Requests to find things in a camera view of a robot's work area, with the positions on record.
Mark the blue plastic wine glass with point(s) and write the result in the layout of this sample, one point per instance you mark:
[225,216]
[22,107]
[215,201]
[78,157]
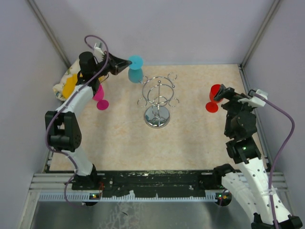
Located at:
[135,73]

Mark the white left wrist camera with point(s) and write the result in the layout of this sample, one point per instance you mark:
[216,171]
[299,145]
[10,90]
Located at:
[98,50]

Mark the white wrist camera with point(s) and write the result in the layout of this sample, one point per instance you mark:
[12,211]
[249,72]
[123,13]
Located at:
[255,98]
[98,50]

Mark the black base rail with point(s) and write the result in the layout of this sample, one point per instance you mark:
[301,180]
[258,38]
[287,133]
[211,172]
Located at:
[149,183]

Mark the chrome wine glass rack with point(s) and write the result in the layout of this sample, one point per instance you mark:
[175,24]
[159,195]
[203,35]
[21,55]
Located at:
[157,95]

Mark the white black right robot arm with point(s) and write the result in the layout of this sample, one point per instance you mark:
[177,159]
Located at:
[258,198]

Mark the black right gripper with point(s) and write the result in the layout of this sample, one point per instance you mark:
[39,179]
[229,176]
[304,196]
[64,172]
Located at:
[232,96]

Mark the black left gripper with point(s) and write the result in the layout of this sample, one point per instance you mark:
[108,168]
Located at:
[117,64]

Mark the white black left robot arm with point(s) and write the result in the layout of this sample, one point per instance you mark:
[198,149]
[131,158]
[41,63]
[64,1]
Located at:
[63,134]

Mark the yellow floral cloth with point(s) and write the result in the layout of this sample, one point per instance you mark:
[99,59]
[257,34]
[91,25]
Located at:
[66,86]

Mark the pink plastic wine glass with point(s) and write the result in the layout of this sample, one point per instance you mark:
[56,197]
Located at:
[102,104]

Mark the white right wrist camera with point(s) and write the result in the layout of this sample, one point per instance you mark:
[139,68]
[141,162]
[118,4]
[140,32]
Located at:
[255,98]

